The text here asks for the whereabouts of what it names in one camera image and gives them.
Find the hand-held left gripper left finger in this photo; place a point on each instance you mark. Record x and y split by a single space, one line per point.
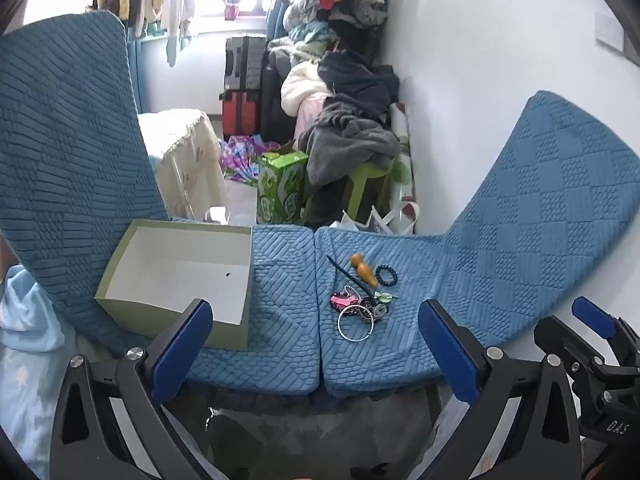
182 345

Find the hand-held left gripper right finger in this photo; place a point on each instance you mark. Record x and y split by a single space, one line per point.
447 350

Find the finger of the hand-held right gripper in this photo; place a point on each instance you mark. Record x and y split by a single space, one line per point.
592 317
570 350

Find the green and white cardboard box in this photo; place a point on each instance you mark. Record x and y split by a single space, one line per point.
165 270

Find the green leaf pendant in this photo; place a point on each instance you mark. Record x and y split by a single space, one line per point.
386 296

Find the silver bangle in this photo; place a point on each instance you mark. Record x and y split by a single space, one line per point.
340 326

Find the pink charm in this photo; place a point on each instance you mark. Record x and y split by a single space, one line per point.
342 301

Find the orange gourd pendant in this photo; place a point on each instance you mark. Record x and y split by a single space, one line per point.
363 270

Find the black hair stick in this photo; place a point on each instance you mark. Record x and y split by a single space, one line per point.
345 272

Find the blue sofa seat cushion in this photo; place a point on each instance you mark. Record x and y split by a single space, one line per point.
390 365
280 310

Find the blue sofa backrest cushion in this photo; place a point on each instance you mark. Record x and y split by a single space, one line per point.
540 210

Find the white tote bag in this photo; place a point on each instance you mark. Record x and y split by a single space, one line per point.
385 222

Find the light blue blanket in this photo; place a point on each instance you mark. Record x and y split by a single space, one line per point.
25 360

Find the table with cream tablecloth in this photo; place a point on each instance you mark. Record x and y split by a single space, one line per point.
185 160

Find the green plastic stool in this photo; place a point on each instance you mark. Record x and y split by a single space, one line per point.
362 185

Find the green carton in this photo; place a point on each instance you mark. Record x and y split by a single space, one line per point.
280 185

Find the apple print roll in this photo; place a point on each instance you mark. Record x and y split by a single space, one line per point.
404 160

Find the colourful purple cloth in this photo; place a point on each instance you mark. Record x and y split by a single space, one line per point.
240 155

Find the blue sofa armrest cushion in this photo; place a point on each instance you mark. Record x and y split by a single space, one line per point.
65 150

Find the red suitcase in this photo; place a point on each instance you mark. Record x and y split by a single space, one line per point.
240 112

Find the plain black suitcase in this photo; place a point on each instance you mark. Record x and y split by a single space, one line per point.
272 100

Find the pink cloth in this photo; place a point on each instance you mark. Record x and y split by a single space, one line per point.
310 115

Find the dark navy garment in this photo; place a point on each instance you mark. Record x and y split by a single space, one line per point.
360 80

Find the cream coat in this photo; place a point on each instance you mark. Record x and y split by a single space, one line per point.
302 82

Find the pink cup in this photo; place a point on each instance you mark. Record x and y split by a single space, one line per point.
232 12

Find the white wall switch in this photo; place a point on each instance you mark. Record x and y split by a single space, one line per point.
610 32

